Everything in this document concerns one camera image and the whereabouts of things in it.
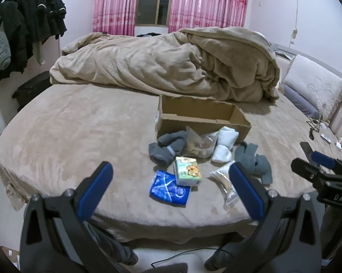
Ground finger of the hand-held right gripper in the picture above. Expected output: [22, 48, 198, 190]
[300, 142, 342, 175]
[291, 158, 326, 183]

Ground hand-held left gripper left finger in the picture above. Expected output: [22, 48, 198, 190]
[20, 161, 123, 273]

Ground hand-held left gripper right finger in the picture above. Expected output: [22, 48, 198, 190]
[229, 162, 323, 273]

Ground clear bag of cotton swabs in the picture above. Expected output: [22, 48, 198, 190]
[207, 161, 241, 211]

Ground plain gray sock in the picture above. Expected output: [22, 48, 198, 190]
[235, 142, 273, 185]

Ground green and white tissue pack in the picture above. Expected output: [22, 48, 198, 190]
[174, 156, 203, 187]

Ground clear snack bag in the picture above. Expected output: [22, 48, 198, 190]
[185, 126, 219, 159]

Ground blue plastic packet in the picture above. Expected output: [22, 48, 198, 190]
[149, 170, 191, 207]

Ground gray sock with light cuff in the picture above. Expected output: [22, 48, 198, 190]
[148, 131, 189, 168]

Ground brown cardboard box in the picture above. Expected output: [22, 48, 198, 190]
[157, 95, 251, 144]

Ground bed with beige sheet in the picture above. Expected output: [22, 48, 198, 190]
[0, 82, 339, 243]

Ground person's left leg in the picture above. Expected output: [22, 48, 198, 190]
[86, 223, 139, 265]

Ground person's leg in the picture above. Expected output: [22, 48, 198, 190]
[204, 237, 255, 272]
[86, 223, 139, 265]

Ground gray pillow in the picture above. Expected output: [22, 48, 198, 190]
[282, 84, 321, 120]

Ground person's right leg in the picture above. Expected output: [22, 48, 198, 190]
[204, 237, 255, 272]

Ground white embroidered pillow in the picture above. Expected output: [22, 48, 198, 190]
[282, 55, 342, 123]

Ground black suitcase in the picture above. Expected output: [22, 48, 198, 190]
[12, 71, 53, 111]

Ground beige blanket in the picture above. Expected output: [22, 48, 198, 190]
[50, 26, 281, 103]

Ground black hanging clothes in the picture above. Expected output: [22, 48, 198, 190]
[0, 0, 67, 83]

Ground pink curtain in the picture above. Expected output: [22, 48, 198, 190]
[168, 0, 249, 33]
[93, 0, 140, 37]

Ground window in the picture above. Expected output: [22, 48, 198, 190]
[135, 0, 173, 26]

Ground black charger cable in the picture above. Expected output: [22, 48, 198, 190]
[306, 118, 326, 140]

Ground black floor cable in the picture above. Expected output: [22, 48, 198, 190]
[151, 249, 217, 268]

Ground wall cable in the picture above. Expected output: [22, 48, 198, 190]
[289, 0, 300, 46]

